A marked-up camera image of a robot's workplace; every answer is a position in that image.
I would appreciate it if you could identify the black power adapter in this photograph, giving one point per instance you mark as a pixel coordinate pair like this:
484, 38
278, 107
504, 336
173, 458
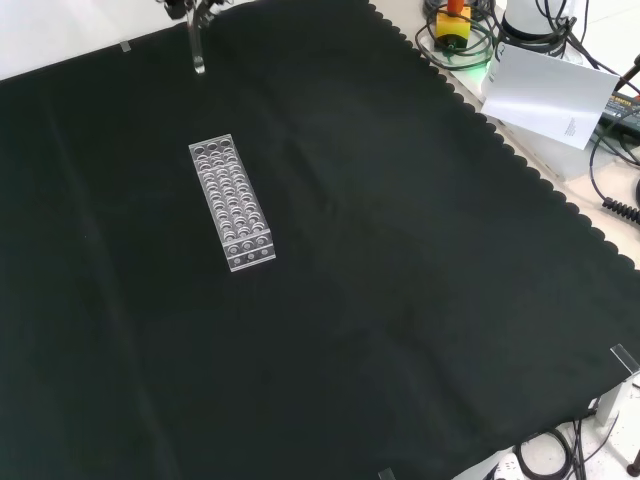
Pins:
622, 111

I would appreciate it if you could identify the white box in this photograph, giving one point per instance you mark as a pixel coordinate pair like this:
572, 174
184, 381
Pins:
560, 157

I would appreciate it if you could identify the clear plastic test tube rack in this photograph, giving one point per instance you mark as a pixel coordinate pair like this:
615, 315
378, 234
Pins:
232, 215

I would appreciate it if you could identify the clear glass test tube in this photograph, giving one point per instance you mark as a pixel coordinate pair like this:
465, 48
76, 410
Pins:
196, 45

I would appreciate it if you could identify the yellow stop button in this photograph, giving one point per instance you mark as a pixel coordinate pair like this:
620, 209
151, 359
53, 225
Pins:
452, 30

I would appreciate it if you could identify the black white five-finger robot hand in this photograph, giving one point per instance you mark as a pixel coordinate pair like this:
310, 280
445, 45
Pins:
187, 7

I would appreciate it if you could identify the white power strip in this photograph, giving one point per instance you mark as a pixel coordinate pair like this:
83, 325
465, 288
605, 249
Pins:
506, 467

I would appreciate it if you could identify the black bench cloth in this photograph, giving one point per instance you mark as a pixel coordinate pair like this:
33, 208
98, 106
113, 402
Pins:
350, 260

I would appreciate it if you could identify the clear tape piece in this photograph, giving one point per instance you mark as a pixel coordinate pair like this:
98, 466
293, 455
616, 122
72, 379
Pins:
386, 474
125, 47
625, 357

